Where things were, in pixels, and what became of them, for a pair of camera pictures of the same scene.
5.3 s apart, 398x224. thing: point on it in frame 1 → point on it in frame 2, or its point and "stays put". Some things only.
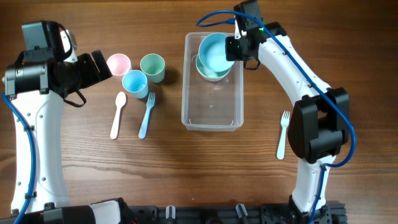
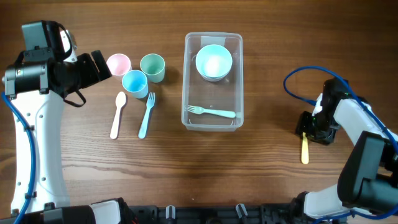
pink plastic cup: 119,63 stays put
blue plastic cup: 135,82 stays put
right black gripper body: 234,48 → 313,131
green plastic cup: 153,65 stays put
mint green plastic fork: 285,122 → 199,111
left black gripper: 88,69 stays put
